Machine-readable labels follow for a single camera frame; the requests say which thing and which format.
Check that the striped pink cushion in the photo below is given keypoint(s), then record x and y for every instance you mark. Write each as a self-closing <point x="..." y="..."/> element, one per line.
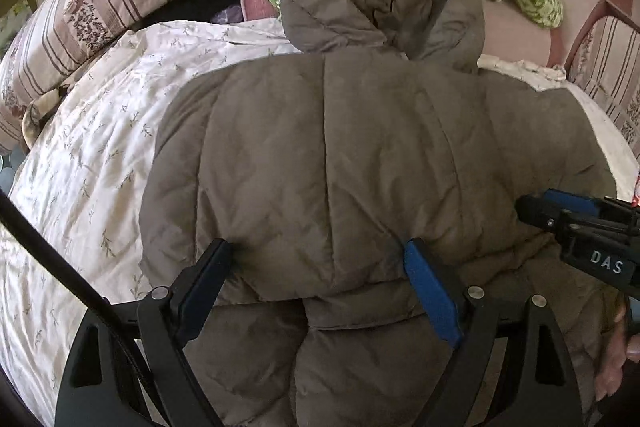
<point x="612" y="67"/>

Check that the beige patterned cloth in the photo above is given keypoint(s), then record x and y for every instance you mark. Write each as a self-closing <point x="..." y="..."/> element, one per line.
<point x="42" y="112"/>

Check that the white floral quilt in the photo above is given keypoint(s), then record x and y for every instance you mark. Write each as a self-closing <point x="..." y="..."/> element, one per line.
<point x="85" y="187"/>

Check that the brown hooded puffer jacket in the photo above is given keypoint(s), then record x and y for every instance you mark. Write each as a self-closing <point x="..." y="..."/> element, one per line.
<point x="350" y="147"/>

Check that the person's right hand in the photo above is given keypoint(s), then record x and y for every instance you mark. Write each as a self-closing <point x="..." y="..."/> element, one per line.
<point x="622" y="347"/>

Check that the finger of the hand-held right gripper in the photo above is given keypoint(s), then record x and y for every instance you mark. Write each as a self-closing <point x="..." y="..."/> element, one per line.
<point x="542" y="213"/>
<point x="572" y="201"/>

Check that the pink striped pillow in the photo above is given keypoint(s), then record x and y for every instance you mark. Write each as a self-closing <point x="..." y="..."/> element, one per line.
<point x="95" y="12"/>

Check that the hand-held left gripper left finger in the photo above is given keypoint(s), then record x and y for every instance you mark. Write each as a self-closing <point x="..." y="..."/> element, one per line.
<point x="206" y="289"/>

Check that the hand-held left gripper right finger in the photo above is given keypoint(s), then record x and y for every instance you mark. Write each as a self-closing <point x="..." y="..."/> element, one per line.
<point x="431" y="292"/>

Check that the purple cloth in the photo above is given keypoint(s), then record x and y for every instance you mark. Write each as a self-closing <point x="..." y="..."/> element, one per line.
<point x="229" y="14"/>

